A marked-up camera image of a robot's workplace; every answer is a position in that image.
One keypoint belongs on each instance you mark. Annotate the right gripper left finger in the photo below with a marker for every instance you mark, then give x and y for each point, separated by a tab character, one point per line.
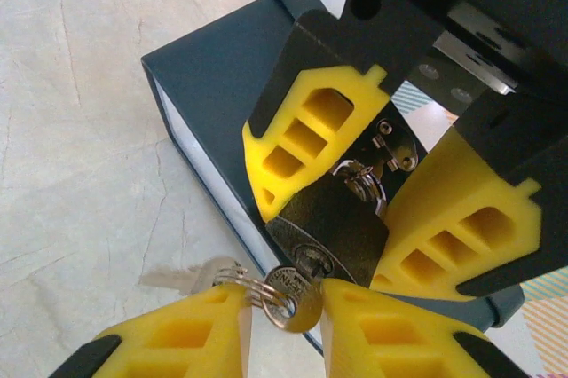
142	351

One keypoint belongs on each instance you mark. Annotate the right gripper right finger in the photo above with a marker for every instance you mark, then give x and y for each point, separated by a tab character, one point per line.
421	351

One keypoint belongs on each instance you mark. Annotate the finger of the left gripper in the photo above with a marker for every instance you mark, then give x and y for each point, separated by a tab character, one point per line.
306	85
510	183

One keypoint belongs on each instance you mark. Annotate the starry night print box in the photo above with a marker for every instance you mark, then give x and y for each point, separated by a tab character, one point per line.
213	85

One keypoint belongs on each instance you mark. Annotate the brass padlock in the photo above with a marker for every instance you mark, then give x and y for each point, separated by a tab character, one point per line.
337	222

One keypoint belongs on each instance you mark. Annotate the silver hasp latch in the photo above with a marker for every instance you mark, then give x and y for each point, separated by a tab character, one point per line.
401	147

